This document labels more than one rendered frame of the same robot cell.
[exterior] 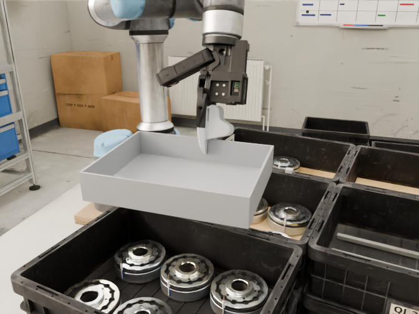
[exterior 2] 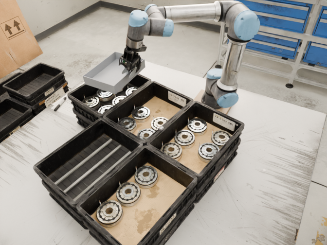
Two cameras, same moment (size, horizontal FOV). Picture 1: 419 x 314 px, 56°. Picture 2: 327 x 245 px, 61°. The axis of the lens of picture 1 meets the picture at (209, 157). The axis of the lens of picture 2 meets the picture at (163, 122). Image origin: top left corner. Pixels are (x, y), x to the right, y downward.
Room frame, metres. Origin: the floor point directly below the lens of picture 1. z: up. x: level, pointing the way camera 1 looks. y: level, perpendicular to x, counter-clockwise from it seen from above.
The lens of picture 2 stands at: (1.15, -1.11, 1.88)
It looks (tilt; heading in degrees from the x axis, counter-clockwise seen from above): 44 degrees down; 104
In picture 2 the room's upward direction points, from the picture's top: 3 degrees counter-clockwise
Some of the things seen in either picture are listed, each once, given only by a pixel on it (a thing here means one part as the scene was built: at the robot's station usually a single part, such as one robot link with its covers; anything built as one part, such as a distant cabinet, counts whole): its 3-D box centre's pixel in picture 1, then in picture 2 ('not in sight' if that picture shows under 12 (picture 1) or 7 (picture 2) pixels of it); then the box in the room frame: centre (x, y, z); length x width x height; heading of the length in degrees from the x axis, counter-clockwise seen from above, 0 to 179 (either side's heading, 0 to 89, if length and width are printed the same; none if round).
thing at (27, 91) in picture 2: not in sight; (43, 99); (-0.32, 0.50, 0.37); 0.40 x 0.30 x 0.45; 72
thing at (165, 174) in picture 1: (184, 171); (115, 71); (0.61, 0.04, 1.07); 0.27 x 0.20 x 0.05; 72
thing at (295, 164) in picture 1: (283, 162); (208, 150); (1.15, -0.23, 0.86); 0.10 x 0.10 x 0.01
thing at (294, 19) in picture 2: not in sight; (264, 26); (1.54, 1.71, 0.60); 0.72 x 0.03 x 0.56; 162
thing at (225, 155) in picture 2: (275, 168); (196, 142); (1.08, -0.20, 0.87); 0.40 x 0.30 x 0.11; 63
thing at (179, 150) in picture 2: not in sight; (171, 150); (0.97, -0.26, 0.86); 0.10 x 0.10 x 0.01
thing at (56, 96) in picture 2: not in sight; (56, 99); (-0.17, 0.47, 0.41); 0.31 x 0.02 x 0.16; 72
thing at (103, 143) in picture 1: (116, 153); (216, 80); (1.14, 0.29, 0.89); 0.13 x 0.12 x 0.14; 116
